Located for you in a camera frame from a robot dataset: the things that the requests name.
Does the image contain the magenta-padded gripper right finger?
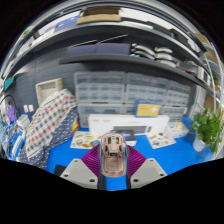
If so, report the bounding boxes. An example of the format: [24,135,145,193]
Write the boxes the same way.
[125,144,168,190]

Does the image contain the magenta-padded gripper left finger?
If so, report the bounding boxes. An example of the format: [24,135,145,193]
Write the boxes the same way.
[59,143,108,191]

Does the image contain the pink computer mouse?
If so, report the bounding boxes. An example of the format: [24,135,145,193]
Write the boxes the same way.
[99,132,127,178]

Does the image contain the colourful sticker sheet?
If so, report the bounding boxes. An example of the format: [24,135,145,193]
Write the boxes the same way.
[145,132,177,150]
[69,130,103,150]

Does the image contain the small black box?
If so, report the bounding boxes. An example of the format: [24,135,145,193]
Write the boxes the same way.
[123,130,138,147]

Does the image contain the white and blue box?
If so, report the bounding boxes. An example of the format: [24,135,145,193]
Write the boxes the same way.
[166,120,191,139]

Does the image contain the checkered patterned cloth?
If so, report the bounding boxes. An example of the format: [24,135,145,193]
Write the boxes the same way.
[18,88,80,169]

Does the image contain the long white keyboard box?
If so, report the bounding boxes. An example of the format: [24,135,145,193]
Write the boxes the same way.
[87,113,170,137]

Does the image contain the yellow box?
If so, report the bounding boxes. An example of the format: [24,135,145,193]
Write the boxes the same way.
[134,100,162,118]

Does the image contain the green plant in white pot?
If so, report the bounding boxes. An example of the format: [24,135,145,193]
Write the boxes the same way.
[189,108,224,156]

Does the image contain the beige woven basket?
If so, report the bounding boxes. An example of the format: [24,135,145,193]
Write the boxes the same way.
[34,77,64,107]

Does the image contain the dark shelf unit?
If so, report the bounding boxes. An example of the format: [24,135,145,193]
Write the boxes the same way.
[0,4,221,98]

